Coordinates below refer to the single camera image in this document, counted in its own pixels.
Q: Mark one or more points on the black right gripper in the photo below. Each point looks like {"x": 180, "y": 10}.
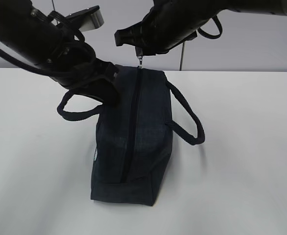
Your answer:
{"x": 156, "y": 34}

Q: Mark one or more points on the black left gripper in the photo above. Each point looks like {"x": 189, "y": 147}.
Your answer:
{"x": 75, "y": 67}

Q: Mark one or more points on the dark navy fabric lunch bag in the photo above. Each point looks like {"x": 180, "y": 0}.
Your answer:
{"x": 134, "y": 139}

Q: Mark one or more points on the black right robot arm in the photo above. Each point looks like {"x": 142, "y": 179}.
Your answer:
{"x": 206, "y": 11}

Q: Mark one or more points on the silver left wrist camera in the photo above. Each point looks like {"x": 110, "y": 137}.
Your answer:
{"x": 83, "y": 20}

